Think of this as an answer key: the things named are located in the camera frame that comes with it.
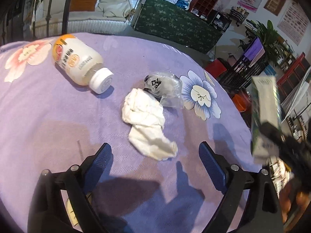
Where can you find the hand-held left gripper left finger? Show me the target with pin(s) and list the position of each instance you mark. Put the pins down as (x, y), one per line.
(99, 165)

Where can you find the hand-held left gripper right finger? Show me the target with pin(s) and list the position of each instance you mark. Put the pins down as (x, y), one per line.
(212, 165)

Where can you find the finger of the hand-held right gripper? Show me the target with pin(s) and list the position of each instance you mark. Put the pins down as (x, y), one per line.
(271, 132)

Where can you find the green carton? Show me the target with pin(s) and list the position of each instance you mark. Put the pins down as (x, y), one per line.
(266, 109)

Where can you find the orange bucket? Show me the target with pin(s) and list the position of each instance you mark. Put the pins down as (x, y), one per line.
(241, 102)

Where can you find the purple floral blanket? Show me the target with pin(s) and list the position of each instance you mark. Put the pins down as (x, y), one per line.
(97, 116)

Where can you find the crumpled white tissue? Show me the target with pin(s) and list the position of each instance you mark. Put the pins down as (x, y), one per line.
(145, 123)

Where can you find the red wooden cabinet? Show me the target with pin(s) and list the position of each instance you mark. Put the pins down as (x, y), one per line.
(295, 75)

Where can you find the black metal rack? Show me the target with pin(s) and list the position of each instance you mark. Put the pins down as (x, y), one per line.
(243, 72)

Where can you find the purple towel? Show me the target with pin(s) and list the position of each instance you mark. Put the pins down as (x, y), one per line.
(254, 51)

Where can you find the clear plastic bag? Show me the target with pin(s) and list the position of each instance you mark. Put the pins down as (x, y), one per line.
(165, 87)

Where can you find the green potted plant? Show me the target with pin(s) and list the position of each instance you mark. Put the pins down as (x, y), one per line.
(264, 38)

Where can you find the cream bottle with white cap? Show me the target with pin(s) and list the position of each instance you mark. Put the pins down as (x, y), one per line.
(77, 62)

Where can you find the black box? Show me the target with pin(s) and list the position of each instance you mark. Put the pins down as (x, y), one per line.
(220, 19)

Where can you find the green floral covered counter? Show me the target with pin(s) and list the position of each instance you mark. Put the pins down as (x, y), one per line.
(177, 26)

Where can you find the white wicker sofa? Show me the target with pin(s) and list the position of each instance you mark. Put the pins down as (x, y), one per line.
(82, 17)

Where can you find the blue bag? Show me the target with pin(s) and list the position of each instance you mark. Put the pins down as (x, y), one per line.
(182, 4)

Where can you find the beige cushion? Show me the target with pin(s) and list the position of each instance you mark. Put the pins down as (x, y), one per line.
(114, 4)

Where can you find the orange cushion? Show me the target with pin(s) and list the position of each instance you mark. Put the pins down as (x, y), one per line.
(85, 1)

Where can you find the white wall poster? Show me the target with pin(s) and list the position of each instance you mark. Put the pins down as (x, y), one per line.
(292, 21)

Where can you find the black metal post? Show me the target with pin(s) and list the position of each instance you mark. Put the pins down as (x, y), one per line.
(66, 7)

